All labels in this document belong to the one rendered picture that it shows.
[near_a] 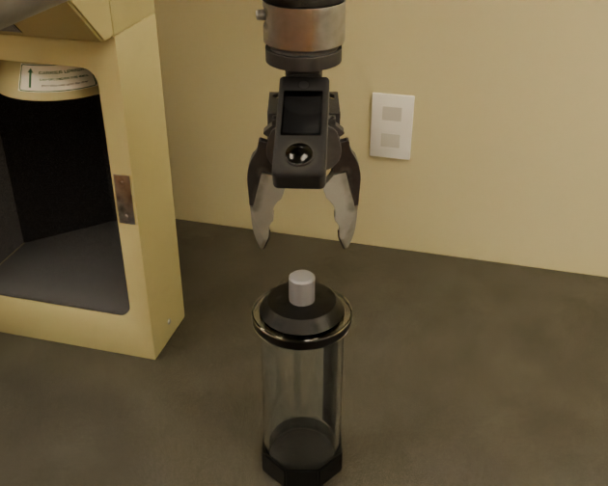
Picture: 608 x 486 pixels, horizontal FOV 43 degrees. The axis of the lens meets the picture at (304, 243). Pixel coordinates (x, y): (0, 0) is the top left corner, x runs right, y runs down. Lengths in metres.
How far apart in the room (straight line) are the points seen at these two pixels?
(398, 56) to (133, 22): 0.48
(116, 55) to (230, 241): 0.57
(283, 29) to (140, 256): 0.45
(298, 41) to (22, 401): 0.65
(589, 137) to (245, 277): 0.60
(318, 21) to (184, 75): 0.73
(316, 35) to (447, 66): 0.60
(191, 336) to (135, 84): 0.40
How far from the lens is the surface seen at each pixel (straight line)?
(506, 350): 1.18
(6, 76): 1.06
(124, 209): 1.02
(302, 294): 0.81
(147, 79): 1.01
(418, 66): 1.28
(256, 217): 0.78
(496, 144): 1.32
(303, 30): 0.69
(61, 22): 0.90
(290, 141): 0.68
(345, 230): 0.79
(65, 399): 1.11
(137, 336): 1.13
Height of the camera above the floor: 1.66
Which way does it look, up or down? 31 degrees down
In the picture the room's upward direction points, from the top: straight up
